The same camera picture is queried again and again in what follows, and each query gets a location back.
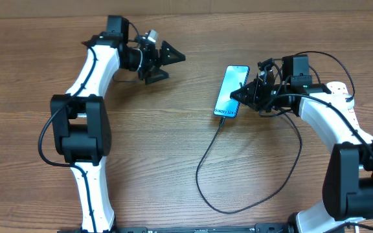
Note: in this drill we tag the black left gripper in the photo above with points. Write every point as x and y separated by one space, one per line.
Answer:
153 61

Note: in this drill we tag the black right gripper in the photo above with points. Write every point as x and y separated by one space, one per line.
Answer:
252 90

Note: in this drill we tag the blue Galaxy S24 smartphone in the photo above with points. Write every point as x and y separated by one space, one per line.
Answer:
234 78

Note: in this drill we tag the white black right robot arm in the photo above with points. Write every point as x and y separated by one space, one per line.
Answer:
347 191

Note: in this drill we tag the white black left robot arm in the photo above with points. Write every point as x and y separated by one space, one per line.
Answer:
81 128

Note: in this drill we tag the white charger plug adapter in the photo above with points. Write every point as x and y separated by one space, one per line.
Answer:
343 101

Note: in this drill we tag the white power strip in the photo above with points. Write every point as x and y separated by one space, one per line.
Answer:
333 118

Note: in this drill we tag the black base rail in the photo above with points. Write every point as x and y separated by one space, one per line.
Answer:
257 228

